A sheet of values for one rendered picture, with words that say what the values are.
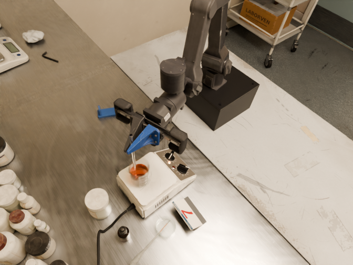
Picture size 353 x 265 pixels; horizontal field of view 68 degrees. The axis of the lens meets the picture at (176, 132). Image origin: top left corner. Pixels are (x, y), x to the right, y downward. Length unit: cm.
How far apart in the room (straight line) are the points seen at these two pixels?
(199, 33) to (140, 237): 53
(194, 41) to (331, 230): 65
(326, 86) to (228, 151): 210
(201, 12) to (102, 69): 62
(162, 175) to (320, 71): 251
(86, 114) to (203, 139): 42
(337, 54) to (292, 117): 236
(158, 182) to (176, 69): 31
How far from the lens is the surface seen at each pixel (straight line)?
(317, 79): 292
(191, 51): 65
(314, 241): 87
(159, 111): 59
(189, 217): 75
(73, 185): 84
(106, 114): 96
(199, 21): 63
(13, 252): 75
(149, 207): 71
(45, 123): 100
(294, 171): 94
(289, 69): 290
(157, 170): 73
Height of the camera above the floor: 163
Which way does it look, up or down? 53 degrees down
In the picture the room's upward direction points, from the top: 7 degrees clockwise
